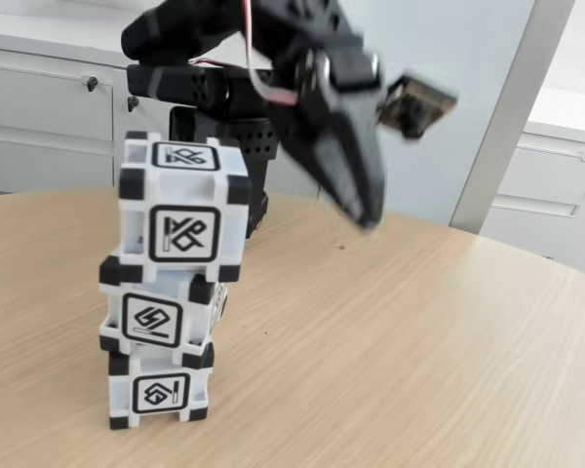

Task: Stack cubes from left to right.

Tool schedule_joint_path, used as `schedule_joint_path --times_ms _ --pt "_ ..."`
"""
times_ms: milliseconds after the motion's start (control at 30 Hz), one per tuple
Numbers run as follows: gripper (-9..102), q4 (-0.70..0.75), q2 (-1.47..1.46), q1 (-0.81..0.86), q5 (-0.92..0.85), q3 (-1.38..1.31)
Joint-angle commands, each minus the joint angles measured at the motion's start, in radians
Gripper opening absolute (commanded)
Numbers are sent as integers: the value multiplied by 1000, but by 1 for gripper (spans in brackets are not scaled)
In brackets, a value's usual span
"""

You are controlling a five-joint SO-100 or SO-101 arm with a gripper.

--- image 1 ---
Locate white cube with scissors symbol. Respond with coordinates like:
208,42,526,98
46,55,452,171
118,130,254,284

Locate white cube with lightning symbol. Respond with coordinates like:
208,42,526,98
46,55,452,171
98,255,230,368

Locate grey pillar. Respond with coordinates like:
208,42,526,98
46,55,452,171
448,0,580,238

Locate white low cabinet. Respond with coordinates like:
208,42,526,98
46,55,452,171
0,26,342,199
480,85,585,284

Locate white cube with house symbol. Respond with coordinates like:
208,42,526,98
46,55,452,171
107,340,215,431

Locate white cable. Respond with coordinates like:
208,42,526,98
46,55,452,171
243,0,298,106

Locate brown camera board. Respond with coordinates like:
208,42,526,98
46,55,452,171
379,72,458,140

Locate red white servo wires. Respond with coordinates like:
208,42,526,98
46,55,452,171
189,57,240,68

